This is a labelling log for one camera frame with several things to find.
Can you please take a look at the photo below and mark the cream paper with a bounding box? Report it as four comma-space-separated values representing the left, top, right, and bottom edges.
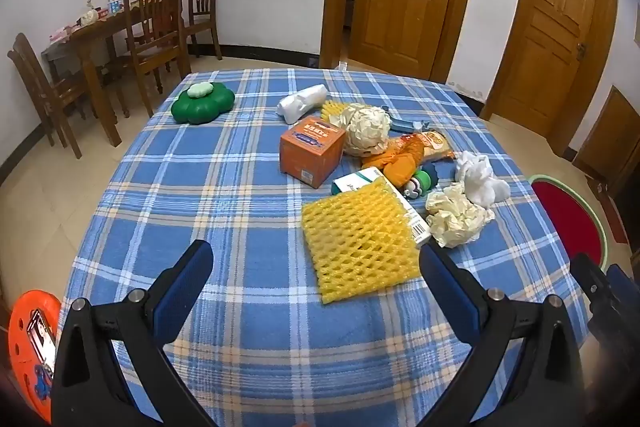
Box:
425, 183, 496, 249

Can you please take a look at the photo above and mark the large cream crumpled paper ball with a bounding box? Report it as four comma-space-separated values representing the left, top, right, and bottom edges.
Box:
344, 103, 392, 156

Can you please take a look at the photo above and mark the blue-grey metal clip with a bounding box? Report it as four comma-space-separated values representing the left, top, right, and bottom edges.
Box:
382, 105, 432, 134

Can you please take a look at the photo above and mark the small wooden door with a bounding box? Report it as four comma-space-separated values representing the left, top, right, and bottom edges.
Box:
572, 87, 640, 188

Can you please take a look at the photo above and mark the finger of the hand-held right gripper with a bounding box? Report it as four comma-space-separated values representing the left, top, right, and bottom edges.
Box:
606, 264, 640, 323
570, 252, 618, 348

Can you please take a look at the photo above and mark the green blue toy ball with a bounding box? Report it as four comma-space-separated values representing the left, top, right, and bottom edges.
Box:
404, 164, 441, 200

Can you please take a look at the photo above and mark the white tissue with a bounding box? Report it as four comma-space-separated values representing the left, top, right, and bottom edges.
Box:
454, 150, 511, 208

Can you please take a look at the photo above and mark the white plastic bag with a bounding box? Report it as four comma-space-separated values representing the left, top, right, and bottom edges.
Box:
276, 84, 328, 124

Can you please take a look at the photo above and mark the orange cardboard box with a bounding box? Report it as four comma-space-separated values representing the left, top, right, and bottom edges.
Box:
279, 116, 347, 188

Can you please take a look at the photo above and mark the closed wooden door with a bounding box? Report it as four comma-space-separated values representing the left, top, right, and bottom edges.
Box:
492, 0, 601, 138

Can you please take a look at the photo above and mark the pink packet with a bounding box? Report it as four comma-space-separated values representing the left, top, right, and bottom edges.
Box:
50, 24, 81, 42

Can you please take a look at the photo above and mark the orange snack packet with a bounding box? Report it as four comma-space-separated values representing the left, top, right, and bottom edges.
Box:
387, 130, 457, 165

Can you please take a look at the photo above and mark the blue plaid tablecloth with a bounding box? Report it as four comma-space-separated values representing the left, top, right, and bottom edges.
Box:
65, 68, 593, 427

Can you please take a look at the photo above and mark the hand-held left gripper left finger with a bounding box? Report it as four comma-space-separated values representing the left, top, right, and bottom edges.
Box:
51, 239, 216, 427

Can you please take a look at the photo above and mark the white green carton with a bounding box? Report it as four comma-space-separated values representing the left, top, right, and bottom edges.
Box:
331, 167, 432, 248

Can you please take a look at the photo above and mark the green flower-shaped container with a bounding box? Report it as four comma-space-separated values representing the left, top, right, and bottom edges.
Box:
171, 81, 236, 125

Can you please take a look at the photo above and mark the orange plastic stool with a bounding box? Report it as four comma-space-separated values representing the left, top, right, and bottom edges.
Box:
7, 289, 63, 425

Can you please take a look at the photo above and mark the orange cloth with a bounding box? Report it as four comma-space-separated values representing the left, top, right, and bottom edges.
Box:
367, 138, 426, 186

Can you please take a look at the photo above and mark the red basin with green rim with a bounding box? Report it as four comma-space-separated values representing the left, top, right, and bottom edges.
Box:
528, 174, 608, 275

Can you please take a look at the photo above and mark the wooden dining table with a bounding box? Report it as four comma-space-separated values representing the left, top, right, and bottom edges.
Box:
42, 0, 188, 148

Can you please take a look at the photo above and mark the yellow foam fruit net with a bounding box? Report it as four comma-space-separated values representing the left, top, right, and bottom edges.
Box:
301, 177, 422, 305

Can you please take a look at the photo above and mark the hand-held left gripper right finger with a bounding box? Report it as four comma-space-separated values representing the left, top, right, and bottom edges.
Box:
419, 243, 588, 427

